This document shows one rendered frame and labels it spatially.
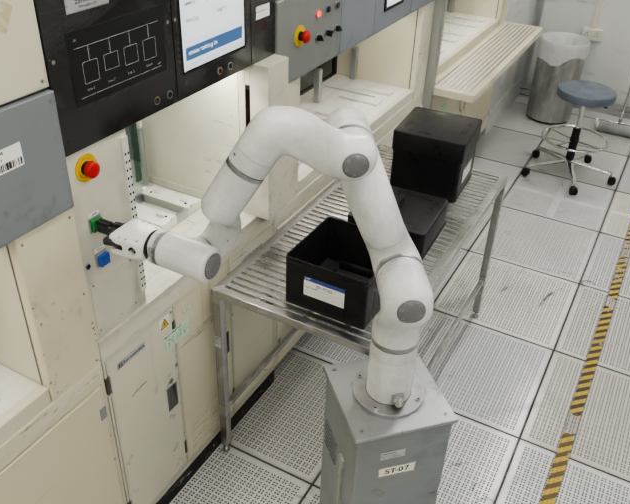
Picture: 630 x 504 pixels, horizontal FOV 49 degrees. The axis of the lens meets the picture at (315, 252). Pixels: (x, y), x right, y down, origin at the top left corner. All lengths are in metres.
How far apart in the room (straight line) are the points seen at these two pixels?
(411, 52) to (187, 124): 1.47
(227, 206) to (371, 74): 2.27
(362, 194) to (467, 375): 1.76
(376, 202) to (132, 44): 0.68
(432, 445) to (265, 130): 0.96
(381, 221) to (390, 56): 2.14
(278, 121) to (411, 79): 2.21
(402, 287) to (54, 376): 0.88
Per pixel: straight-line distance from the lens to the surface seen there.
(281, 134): 1.39
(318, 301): 2.09
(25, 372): 1.88
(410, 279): 1.56
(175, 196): 2.46
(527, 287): 3.73
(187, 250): 1.54
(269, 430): 2.80
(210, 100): 2.30
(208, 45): 1.95
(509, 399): 3.06
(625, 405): 3.22
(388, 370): 1.76
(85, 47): 1.61
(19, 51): 1.50
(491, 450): 2.85
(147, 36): 1.75
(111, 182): 1.75
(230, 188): 1.44
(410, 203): 2.52
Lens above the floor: 2.08
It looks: 34 degrees down
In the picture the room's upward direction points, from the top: 2 degrees clockwise
